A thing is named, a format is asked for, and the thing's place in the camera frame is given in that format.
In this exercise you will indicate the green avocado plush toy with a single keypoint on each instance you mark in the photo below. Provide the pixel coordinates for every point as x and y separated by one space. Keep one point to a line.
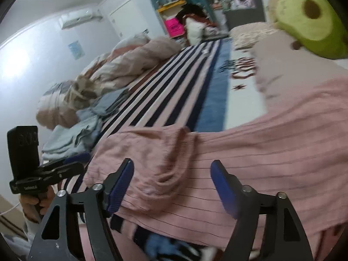
315 24

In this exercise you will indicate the dark bookshelf with items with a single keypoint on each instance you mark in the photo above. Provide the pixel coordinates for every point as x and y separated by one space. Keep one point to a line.
244 16

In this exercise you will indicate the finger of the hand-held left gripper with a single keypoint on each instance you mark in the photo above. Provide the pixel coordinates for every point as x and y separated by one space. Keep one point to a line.
72 170
77 158

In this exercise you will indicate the small white box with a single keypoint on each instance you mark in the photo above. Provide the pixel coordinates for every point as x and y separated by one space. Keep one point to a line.
205 52

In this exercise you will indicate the person's left hand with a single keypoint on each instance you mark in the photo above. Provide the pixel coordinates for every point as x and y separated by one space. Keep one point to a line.
25 205

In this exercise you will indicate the grey-blue folded garment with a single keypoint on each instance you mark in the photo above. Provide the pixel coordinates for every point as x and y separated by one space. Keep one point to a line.
111 103

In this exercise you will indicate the light blue garment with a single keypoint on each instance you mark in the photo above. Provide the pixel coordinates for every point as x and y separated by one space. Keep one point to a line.
73 136

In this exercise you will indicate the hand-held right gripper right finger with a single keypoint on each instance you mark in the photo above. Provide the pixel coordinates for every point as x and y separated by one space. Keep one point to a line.
224 187

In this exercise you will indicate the pink checked pants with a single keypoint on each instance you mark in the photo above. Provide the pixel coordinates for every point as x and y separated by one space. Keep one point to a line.
258 146

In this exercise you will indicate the white air conditioner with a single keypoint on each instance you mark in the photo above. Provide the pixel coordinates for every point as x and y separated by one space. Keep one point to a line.
80 18

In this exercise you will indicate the white door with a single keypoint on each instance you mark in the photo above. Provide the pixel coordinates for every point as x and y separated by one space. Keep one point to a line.
127 19

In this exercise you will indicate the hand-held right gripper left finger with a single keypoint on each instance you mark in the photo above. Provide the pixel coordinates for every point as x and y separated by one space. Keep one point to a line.
119 187

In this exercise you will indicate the striped printed blanket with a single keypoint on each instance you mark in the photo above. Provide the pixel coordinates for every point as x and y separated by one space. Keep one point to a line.
174 87

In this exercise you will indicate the yellow shelf unit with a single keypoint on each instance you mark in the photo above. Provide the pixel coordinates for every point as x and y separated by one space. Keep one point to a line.
171 5

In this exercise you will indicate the floral pillow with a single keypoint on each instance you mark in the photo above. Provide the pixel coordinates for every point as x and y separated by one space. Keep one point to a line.
252 34

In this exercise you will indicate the patterned crumpled duvet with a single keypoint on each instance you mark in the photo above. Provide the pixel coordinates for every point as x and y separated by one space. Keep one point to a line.
122 59

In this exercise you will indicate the tan plush toy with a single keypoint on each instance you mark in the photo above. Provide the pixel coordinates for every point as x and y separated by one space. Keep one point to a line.
274 8

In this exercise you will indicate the small wall poster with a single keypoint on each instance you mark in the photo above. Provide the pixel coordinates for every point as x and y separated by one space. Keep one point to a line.
76 49

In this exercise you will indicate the pink shopping bag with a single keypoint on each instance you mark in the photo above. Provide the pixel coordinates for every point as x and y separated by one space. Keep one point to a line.
173 27

